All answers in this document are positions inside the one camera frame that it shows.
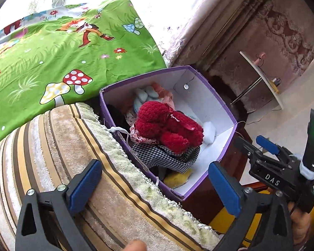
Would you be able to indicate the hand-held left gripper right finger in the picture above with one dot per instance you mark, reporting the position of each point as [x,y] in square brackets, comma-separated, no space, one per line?
[225,188]

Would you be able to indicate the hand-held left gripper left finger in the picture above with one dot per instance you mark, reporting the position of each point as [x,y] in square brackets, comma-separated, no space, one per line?
[85,185]

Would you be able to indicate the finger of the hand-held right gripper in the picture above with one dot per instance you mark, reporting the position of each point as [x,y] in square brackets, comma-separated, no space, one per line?
[268,143]
[244,147]

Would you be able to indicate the white sponge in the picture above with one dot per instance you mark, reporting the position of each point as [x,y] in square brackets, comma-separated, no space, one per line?
[209,132]

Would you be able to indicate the yellow sponge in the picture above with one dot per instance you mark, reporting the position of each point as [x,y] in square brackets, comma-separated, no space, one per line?
[178,179]

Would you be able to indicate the red white patterned cloth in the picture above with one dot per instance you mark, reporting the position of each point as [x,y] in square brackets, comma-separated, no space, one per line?
[141,138]

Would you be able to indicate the checkered face mask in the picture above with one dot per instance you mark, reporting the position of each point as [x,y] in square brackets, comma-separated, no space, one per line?
[157,157]

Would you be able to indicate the purple cardboard box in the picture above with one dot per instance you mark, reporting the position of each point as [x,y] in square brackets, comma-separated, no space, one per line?
[198,83]

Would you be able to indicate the red fluffy glove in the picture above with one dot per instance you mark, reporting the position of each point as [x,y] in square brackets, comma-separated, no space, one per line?
[159,123]

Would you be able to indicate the pink fleece cloth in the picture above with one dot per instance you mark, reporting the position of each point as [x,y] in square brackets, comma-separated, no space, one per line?
[167,98]

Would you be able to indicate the grey fleece glove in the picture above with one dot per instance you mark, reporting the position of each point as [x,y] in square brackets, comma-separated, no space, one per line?
[144,96]

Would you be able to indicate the person's right hand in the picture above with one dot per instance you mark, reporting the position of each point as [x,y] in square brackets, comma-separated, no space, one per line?
[301,227]

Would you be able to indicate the person's left hand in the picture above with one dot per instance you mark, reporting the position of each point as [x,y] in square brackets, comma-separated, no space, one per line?
[134,246]

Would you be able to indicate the yellow object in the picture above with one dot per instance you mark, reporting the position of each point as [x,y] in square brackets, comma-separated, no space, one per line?
[233,227]

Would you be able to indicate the striped beige sofa cover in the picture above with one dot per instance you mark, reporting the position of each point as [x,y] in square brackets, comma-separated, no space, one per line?
[68,141]

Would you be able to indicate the small dark gadget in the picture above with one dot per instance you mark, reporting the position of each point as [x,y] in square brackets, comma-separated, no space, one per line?
[276,81]

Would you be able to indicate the white side table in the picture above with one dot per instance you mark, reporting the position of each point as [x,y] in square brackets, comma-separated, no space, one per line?
[261,75]

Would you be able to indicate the small pink object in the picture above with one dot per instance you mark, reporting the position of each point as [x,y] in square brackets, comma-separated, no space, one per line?
[259,57]

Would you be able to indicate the pink damask curtain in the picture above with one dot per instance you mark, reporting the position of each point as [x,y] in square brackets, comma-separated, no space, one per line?
[277,31]

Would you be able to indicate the green cartoon printed blanket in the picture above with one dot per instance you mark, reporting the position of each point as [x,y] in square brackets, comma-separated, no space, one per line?
[41,70]

